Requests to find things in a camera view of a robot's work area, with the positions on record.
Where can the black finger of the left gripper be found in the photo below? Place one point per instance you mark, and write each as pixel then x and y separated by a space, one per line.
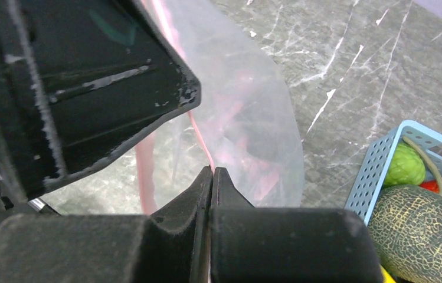
pixel 81 83

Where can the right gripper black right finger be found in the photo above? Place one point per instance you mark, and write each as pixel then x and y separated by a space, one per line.
pixel 250 244

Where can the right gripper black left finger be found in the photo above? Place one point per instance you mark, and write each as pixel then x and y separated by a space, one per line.
pixel 167 246

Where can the clear zip top bag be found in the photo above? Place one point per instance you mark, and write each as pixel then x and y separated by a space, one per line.
pixel 245 122

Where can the light blue plastic basket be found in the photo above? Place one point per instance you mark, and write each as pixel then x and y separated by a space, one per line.
pixel 371 176

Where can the upper yellow banana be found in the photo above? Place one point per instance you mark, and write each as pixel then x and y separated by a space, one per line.
pixel 387 278

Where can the netted green melon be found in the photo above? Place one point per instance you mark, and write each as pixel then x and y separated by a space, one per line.
pixel 406 228

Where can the green custard apple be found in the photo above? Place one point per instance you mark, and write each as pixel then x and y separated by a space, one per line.
pixel 408 166

